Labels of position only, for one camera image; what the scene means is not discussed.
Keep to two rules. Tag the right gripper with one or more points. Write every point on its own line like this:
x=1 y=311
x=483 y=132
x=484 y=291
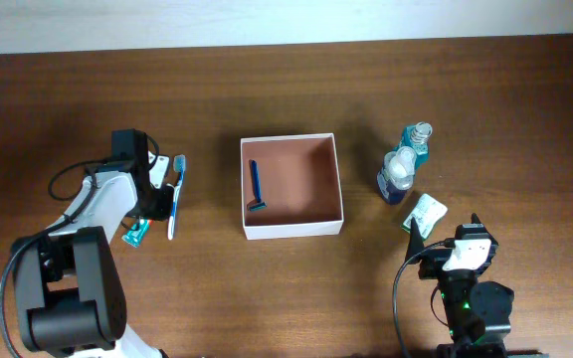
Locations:
x=433 y=262

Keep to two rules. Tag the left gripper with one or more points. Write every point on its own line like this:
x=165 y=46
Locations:
x=163 y=210

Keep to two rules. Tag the white green soap packet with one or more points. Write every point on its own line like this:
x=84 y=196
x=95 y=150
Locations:
x=427 y=213

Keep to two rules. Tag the blue white toothbrush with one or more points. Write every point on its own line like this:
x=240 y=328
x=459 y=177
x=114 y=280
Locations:
x=179 y=166

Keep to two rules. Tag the red green toothpaste tube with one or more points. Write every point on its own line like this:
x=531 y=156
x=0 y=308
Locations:
x=136 y=233

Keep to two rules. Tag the blue disposable razor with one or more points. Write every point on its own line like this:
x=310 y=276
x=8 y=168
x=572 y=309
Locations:
x=258 y=203

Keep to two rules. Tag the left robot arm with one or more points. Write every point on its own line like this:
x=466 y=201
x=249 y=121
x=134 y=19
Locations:
x=69 y=298

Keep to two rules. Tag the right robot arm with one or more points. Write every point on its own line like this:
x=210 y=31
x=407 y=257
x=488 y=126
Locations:
x=477 y=312

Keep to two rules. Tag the dark blue foam pump bottle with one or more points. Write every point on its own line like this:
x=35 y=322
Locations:
x=396 y=176

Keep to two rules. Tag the teal mouthwash bottle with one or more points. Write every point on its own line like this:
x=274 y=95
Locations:
x=417 y=137

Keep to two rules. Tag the pink cardboard box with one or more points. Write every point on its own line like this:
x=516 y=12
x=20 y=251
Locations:
x=300 y=183

